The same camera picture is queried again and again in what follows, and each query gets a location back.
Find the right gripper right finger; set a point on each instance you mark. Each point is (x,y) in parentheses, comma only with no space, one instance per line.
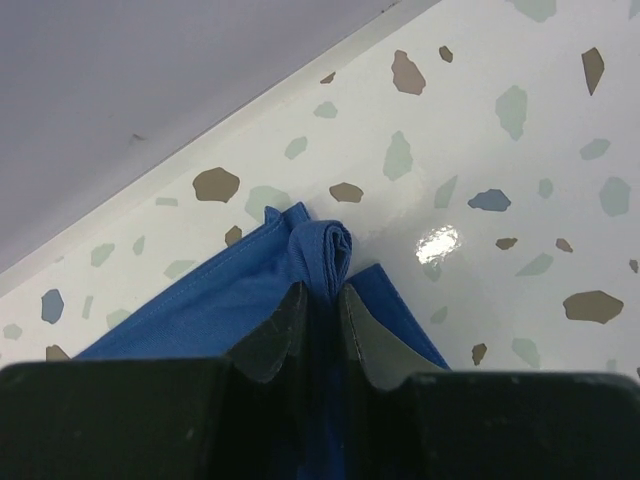
(384,358)

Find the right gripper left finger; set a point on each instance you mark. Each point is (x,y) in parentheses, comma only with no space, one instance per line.
(277,348)

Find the blue surgical cloth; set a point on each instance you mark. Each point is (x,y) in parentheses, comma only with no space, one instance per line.
(334,425)

